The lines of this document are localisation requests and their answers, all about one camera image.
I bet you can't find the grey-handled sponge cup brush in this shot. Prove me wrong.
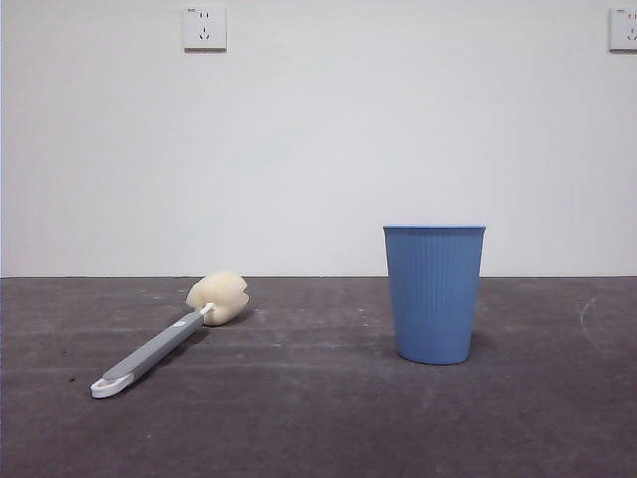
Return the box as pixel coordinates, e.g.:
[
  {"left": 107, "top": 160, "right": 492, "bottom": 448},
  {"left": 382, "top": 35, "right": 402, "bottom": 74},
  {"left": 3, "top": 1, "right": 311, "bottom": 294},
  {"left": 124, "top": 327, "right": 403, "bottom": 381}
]
[{"left": 89, "top": 270, "right": 251, "bottom": 400}]

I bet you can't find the white wall power outlet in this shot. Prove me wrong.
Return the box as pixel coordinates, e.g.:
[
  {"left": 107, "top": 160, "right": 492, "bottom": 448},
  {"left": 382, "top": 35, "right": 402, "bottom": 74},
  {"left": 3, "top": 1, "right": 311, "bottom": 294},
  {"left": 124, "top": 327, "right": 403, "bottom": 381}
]
[
  {"left": 609, "top": 7, "right": 637, "bottom": 53},
  {"left": 182, "top": 5, "right": 229, "bottom": 53}
]

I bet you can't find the blue ribbed plastic cup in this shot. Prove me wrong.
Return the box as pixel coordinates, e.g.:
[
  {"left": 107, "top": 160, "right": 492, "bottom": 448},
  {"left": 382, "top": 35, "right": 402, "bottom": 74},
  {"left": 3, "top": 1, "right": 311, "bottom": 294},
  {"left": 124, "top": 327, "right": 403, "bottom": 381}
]
[{"left": 382, "top": 224, "right": 488, "bottom": 366}]

